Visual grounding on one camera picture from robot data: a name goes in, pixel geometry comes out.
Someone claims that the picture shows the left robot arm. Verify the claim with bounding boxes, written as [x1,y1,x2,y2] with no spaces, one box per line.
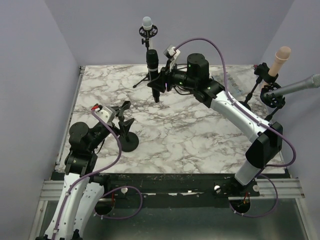
[38,100,139,240]

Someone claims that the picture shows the silver microphone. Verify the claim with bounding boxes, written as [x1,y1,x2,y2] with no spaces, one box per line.
[263,74,320,98]

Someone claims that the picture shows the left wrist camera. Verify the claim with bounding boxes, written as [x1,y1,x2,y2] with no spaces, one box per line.
[91,104,116,125]

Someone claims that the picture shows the black tripod mic stand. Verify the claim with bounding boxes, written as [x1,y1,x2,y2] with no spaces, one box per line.
[132,24,161,89]

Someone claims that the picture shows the round-base stand with shockmount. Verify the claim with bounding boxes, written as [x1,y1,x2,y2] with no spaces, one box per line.
[260,82,286,121]

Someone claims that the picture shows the black mounting rail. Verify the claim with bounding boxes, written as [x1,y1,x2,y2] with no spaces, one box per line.
[67,172,288,210]

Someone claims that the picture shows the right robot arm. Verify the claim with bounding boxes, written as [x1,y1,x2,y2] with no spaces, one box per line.
[147,53,283,196]

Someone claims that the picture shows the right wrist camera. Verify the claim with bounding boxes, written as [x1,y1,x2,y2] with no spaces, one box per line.
[163,45,181,72]

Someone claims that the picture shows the black round-base mic stand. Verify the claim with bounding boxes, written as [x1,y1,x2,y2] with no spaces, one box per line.
[118,130,139,153]

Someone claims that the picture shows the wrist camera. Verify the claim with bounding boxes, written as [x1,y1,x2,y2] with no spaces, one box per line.
[163,45,181,72]
[91,104,116,125]

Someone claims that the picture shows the black microphone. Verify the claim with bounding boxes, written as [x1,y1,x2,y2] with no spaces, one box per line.
[146,49,160,103]

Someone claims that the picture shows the clear plastic organizer box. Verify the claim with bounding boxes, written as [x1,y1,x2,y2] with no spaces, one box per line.
[210,69,243,97]

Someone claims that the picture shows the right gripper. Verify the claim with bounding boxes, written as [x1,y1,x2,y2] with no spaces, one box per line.
[148,59,198,93]

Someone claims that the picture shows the round-base stand with clip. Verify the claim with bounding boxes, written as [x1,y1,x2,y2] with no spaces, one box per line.
[240,62,279,110]

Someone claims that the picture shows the white microphone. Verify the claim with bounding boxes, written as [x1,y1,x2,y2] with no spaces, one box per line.
[142,16,153,50]

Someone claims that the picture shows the beige microphone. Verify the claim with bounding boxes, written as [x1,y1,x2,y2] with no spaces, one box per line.
[268,46,292,77]

